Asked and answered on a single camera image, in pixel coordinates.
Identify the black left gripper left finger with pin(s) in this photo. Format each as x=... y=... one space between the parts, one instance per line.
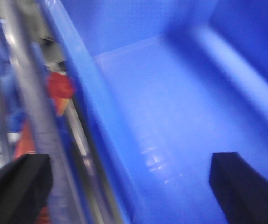
x=25 y=185

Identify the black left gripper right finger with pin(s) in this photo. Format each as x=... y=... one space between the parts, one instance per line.
x=241 y=191

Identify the light blue plastic crate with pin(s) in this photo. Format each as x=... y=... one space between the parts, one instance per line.
x=161 y=86

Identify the red orange object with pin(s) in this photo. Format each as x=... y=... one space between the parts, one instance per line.
x=61 y=89

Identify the grey metal rack post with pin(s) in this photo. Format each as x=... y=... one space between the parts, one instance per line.
x=63 y=203

